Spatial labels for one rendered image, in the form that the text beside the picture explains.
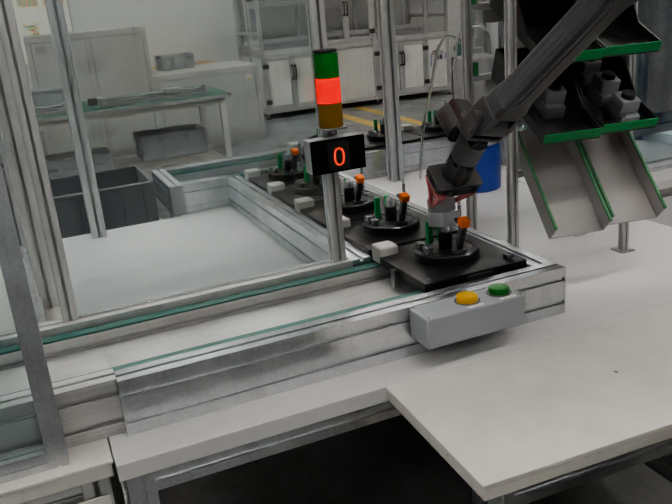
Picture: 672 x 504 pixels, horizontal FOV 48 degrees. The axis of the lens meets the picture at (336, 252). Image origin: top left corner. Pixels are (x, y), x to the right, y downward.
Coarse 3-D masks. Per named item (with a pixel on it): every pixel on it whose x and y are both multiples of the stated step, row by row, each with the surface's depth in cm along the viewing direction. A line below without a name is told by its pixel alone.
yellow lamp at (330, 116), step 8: (320, 104) 154; (328, 104) 153; (336, 104) 153; (320, 112) 154; (328, 112) 154; (336, 112) 154; (320, 120) 155; (328, 120) 154; (336, 120) 154; (328, 128) 155
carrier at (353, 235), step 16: (384, 208) 183; (352, 224) 190; (368, 224) 182; (384, 224) 181; (400, 224) 179; (416, 224) 180; (352, 240) 178; (368, 240) 177; (384, 240) 176; (400, 240) 175; (416, 240) 174
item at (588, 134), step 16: (496, 64) 172; (496, 80) 174; (560, 80) 171; (576, 96) 165; (528, 112) 161; (576, 112) 166; (544, 128) 161; (560, 128) 161; (576, 128) 161; (592, 128) 161; (544, 144) 156
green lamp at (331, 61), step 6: (318, 54) 150; (324, 54) 150; (330, 54) 150; (336, 54) 151; (318, 60) 151; (324, 60) 150; (330, 60) 150; (336, 60) 151; (318, 66) 151; (324, 66) 151; (330, 66) 151; (336, 66) 152; (318, 72) 152; (324, 72) 151; (330, 72) 151; (336, 72) 152; (318, 78) 152; (324, 78) 151
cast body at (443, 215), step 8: (448, 200) 158; (440, 208) 157; (448, 208) 158; (432, 216) 160; (440, 216) 157; (448, 216) 157; (456, 216) 158; (432, 224) 161; (440, 224) 157; (448, 224) 157; (456, 224) 158
